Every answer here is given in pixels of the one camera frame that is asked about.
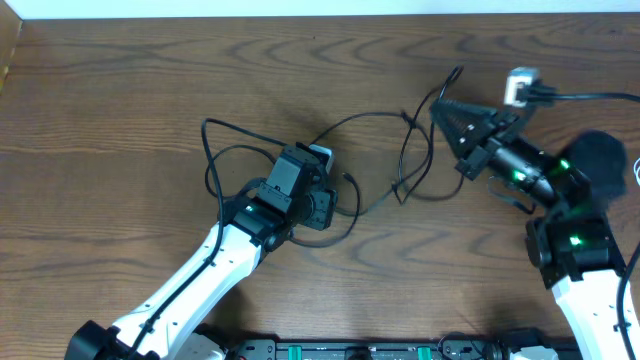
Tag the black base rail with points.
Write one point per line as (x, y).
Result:
(528, 343)

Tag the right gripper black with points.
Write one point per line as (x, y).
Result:
(483, 145)

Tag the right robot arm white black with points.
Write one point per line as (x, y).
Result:
(572, 244)

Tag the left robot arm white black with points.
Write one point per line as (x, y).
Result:
(249, 227)

